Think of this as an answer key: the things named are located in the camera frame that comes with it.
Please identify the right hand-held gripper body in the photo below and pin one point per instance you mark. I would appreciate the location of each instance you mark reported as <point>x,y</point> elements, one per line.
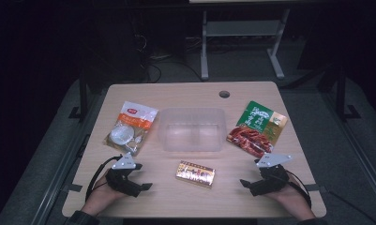
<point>270,181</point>

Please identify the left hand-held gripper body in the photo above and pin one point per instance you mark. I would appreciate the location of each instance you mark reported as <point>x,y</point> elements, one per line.
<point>123,179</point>

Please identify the green and red food packet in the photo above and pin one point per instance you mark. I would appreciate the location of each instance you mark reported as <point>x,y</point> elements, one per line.
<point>254,131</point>

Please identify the clear plastic container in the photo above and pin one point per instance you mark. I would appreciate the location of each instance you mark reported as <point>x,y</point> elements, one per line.
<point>192,131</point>

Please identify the person's left hand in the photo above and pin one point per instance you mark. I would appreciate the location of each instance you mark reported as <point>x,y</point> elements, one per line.
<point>104,195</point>

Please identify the person's right hand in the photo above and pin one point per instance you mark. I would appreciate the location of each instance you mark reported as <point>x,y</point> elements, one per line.
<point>292,200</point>

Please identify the white and orange snack packet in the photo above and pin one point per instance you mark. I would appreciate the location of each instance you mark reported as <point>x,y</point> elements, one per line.
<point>131,126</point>

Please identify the black metal stand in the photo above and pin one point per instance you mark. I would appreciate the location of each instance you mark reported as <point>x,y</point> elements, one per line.
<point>341,93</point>
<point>83,97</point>

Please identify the white metal stand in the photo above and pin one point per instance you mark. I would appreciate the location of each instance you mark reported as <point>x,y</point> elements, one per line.
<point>242,28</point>

